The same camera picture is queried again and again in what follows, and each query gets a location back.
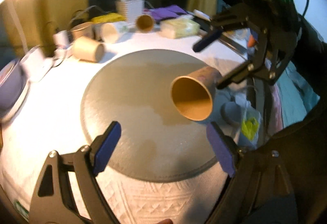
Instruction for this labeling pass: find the floral brown paper cup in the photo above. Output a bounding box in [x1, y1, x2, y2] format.
[170, 66, 222, 121]

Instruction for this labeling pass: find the plain brown paper cup lying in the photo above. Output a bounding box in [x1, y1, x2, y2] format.
[135, 14, 155, 33]

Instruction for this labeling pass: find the white green-logo paper cup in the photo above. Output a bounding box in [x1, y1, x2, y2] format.
[100, 21, 129, 44]

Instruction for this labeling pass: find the upright patterned paper cup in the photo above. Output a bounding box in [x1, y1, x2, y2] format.
[70, 22, 94, 40]

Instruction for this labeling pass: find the small brown paper cup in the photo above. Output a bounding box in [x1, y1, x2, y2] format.
[72, 36, 105, 62]

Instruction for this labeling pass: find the yellow tissue pack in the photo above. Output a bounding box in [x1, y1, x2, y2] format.
[160, 18, 200, 39]

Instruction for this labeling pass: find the purple cloth pouch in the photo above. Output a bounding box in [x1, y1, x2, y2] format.
[150, 5, 188, 22]

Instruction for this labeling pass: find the white lattice basket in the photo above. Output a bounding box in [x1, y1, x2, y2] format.
[115, 0, 145, 24]

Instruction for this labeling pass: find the round grey metal tray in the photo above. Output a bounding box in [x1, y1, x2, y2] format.
[80, 49, 217, 182]

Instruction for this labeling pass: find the yellow snack packet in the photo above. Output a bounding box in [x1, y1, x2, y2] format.
[91, 13, 126, 24]

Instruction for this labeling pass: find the left yellow curtain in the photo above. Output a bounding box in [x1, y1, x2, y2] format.
[1, 0, 87, 48]

